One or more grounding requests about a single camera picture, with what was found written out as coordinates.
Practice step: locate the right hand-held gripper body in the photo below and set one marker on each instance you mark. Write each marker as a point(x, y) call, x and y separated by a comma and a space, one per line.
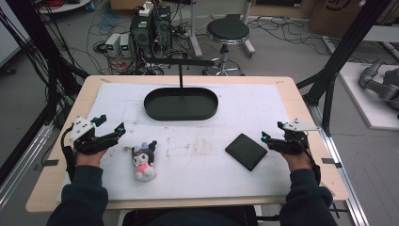
point(293, 142)

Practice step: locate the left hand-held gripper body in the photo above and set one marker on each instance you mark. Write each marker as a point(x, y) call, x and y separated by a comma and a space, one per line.
point(82, 138)

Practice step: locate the black square pad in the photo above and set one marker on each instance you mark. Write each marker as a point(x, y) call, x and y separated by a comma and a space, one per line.
point(246, 152)

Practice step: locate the black and pink plush toy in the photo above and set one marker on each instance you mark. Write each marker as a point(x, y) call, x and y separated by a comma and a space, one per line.
point(144, 163)

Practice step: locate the black oval tray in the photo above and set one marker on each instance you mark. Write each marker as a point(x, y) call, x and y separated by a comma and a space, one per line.
point(169, 106)

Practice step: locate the person's right hand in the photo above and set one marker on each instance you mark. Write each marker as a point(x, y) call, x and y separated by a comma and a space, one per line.
point(296, 161)

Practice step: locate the person's left hand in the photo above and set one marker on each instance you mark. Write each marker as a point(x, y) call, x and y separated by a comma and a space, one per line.
point(90, 158)

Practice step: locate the wooden table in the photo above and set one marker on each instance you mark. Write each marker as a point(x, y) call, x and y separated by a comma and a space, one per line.
point(295, 100)

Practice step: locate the black tape piece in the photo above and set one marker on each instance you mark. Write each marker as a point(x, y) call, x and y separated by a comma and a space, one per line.
point(50, 163)
point(331, 162)

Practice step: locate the white table mat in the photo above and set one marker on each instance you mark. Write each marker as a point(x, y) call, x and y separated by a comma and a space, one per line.
point(219, 179)

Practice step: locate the grey power supply unit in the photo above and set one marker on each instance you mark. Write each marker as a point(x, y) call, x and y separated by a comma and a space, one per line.
point(112, 44)
point(125, 44)

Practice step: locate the white base board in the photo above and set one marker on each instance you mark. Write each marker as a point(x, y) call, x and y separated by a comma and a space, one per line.
point(363, 103)

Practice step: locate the black T-shaped stand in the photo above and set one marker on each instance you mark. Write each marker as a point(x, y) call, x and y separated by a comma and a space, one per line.
point(180, 75)

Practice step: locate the white metal desk leg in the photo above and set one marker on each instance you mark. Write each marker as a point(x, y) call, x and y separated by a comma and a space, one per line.
point(249, 44)
point(195, 34)

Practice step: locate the black computer tower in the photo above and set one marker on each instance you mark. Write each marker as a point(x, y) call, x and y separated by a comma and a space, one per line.
point(141, 34)
point(163, 28)

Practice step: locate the black round stool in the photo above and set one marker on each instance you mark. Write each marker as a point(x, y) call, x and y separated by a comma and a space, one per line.
point(228, 29)

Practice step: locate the person's lap dark clothing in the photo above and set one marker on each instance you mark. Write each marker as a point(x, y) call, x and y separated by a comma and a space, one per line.
point(188, 218)

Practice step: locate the white round table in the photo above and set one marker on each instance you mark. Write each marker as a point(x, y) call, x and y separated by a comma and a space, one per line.
point(62, 7)

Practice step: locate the small cardboard box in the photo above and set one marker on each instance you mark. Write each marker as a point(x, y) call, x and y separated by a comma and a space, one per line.
point(125, 3)

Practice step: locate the white power strip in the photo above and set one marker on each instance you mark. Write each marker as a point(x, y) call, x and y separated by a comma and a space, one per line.
point(146, 8)

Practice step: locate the large cardboard box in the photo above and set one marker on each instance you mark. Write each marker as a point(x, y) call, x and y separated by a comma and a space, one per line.
point(338, 15)

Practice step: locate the aluminium rail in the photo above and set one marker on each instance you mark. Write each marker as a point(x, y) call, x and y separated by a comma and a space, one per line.
point(22, 169)
point(345, 175)

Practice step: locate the black metal frame post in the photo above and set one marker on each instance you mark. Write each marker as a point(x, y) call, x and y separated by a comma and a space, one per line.
point(348, 44)

